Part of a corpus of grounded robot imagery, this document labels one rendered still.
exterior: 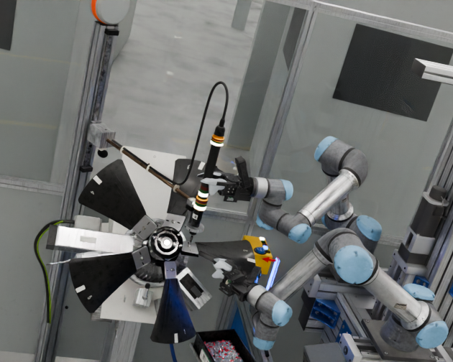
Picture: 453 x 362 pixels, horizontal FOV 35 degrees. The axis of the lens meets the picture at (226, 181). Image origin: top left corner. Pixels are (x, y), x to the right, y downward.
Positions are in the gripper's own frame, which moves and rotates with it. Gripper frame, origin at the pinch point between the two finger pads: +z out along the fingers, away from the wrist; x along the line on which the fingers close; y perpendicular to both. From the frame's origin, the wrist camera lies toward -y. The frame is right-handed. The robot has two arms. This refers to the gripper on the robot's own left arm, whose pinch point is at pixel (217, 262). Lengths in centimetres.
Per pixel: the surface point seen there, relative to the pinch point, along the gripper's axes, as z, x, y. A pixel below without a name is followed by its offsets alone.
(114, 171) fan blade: 39.3, -23.5, 19.6
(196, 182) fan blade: 23.0, -20.3, -6.7
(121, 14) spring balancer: 80, -67, -9
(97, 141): 71, -17, 3
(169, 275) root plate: 8.9, 5.6, 14.7
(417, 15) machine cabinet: 98, -41, -282
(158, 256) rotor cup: 12.1, -2.3, 18.5
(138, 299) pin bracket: 18.0, 20.9, 19.5
